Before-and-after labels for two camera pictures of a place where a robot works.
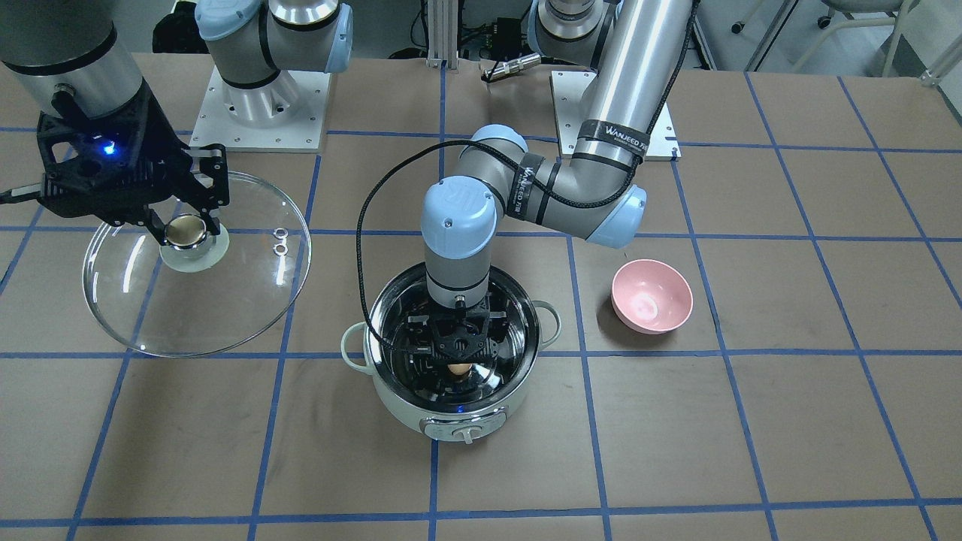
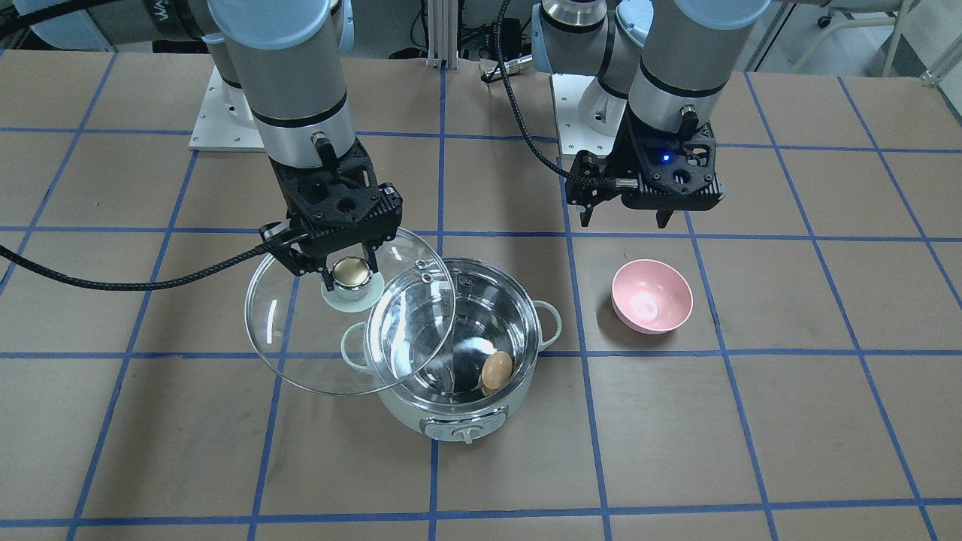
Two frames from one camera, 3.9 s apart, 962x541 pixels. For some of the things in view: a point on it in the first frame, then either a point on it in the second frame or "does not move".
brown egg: (459, 369) -> (497, 369)
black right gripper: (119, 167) -> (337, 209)
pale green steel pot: (451, 403) does not move
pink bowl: (649, 297) does not move
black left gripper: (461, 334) -> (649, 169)
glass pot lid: (195, 294) -> (373, 332)
